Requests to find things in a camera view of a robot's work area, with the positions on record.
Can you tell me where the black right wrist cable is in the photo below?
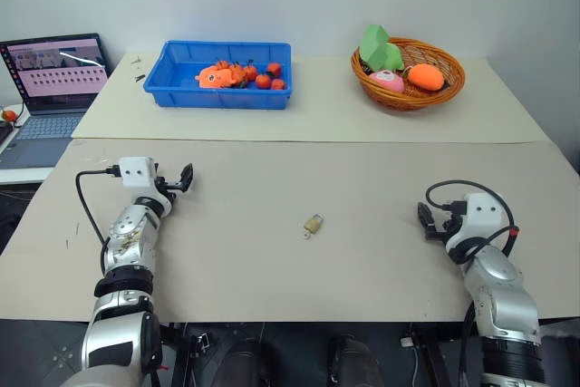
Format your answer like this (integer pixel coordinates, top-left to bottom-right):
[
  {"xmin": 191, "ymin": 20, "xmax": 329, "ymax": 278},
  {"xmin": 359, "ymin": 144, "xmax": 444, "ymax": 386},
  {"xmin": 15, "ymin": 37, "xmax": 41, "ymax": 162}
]
[{"xmin": 425, "ymin": 179, "xmax": 518, "ymax": 266}]

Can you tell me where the blue plastic bin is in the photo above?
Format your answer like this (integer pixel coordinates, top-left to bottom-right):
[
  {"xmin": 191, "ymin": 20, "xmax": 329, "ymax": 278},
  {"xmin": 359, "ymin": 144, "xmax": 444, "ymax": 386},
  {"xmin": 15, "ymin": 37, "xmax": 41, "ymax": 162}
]
[{"xmin": 143, "ymin": 40, "xmax": 293, "ymax": 111}]

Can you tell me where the dark rounded shape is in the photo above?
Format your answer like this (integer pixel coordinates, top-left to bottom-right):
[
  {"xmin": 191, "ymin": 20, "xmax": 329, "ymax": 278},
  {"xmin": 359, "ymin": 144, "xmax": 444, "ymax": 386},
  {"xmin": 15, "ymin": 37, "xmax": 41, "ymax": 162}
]
[
  {"xmin": 216, "ymin": 335, "xmax": 265, "ymax": 387},
  {"xmin": 327, "ymin": 334, "xmax": 382, "ymax": 387}
]

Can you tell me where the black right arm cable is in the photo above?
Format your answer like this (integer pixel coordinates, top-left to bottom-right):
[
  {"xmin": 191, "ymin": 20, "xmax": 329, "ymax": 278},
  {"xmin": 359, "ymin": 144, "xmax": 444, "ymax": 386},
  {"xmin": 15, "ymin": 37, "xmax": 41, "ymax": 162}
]
[{"xmin": 458, "ymin": 305, "xmax": 478, "ymax": 387}]

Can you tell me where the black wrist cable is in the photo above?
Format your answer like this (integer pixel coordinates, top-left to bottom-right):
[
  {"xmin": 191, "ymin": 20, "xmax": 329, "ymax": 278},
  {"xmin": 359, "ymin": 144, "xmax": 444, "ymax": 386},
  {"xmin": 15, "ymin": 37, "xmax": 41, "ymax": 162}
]
[
  {"xmin": 425, "ymin": 179, "xmax": 518, "ymax": 266},
  {"xmin": 75, "ymin": 168, "xmax": 121, "ymax": 270}
]

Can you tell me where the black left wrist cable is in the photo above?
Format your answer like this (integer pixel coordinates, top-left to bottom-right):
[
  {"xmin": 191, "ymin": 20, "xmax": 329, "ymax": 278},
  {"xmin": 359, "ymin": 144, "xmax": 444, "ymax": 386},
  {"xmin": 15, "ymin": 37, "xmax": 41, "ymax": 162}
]
[{"xmin": 75, "ymin": 168, "xmax": 121, "ymax": 270}]

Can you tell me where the orange plush toy with face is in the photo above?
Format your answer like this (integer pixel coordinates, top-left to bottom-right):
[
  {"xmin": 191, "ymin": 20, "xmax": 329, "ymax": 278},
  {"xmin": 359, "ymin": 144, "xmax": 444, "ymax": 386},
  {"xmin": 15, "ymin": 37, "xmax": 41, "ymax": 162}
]
[{"xmin": 194, "ymin": 64, "xmax": 237, "ymax": 91}]

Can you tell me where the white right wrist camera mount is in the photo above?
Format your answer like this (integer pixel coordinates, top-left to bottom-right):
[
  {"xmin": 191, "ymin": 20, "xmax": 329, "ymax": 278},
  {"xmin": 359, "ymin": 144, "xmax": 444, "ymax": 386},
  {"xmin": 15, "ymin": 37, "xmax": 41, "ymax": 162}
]
[{"xmin": 445, "ymin": 192, "xmax": 505, "ymax": 255}]

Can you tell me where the white plug with cable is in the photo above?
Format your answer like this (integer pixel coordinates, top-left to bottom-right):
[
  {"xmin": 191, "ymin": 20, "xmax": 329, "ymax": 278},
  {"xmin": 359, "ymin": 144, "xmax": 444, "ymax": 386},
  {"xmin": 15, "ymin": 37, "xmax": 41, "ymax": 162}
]
[{"xmin": 400, "ymin": 335, "xmax": 421, "ymax": 387}]

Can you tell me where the pink plush toy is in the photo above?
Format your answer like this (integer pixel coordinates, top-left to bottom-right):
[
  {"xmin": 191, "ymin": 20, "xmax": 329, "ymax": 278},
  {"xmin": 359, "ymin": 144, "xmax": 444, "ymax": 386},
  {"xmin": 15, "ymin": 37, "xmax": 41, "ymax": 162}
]
[{"xmin": 367, "ymin": 69, "xmax": 406, "ymax": 95}]

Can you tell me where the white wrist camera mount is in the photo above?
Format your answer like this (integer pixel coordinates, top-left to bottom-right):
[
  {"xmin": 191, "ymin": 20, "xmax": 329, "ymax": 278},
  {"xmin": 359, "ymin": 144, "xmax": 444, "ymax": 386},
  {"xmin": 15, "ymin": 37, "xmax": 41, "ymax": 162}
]
[
  {"xmin": 118, "ymin": 156, "xmax": 176, "ymax": 218},
  {"xmin": 445, "ymin": 192, "xmax": 505, "ymax": 255}
]

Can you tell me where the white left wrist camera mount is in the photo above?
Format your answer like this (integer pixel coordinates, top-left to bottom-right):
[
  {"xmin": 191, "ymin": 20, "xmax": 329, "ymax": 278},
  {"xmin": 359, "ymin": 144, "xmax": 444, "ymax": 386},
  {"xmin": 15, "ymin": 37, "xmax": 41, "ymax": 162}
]
[{"xmin": 118, "ymin": 156, "xmax": 176, "ymax": 218}]

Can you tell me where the brown wicker basket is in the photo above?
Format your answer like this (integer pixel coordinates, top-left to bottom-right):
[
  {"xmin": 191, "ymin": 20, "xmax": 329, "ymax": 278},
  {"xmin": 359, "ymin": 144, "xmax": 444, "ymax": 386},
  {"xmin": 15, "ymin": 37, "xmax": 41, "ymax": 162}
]
[{"xmin": 351, "ymin": 37, "xmax": 467, "ymax": 111}]

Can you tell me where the black metal frame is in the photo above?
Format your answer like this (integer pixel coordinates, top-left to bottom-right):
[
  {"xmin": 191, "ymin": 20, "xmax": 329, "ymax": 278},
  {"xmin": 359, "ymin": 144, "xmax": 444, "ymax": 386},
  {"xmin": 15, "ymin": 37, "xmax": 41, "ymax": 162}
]
[{"xmin": 158, "ymin": 322, "xmax": 214, "ymax": 387}]

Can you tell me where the green plush toy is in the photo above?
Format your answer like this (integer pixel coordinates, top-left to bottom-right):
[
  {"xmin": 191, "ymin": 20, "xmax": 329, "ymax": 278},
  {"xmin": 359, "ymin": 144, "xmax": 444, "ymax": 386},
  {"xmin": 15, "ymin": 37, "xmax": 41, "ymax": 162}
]
[{"xmin": 359, "ymin": 24, "xmax": 406, "ymax": 73}]

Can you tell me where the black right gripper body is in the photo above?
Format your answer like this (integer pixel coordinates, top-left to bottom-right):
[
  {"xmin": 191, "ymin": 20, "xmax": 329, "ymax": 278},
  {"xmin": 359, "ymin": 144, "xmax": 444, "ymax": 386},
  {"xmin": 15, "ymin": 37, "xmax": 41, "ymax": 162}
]
[{"xmin": 433, "ymin": 214, "xmax": 461, "ymax": 243}]

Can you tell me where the grey open laptop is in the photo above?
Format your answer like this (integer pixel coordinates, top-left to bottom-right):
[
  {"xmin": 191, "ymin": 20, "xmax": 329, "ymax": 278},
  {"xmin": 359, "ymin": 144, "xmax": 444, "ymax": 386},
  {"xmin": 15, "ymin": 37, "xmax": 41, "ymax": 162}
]
[{"xmin": 0, "ymin": 33, "xmax": 112, "ymax": 170}]

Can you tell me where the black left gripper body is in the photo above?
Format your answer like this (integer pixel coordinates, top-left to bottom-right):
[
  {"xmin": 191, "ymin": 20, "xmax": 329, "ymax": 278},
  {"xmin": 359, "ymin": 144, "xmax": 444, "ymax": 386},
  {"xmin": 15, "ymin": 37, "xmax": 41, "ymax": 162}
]
[{"xmin": 152, "ymin": 172, "xmax": 188, "ymax": 201}]

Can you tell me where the orange plush fruit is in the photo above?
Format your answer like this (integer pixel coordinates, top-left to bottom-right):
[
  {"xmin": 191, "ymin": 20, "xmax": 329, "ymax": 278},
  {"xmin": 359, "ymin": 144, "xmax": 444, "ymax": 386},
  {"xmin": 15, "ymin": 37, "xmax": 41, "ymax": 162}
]
[{"xmin": 407, "ymin": 63, "xmax": 446, "ymax": 91}]

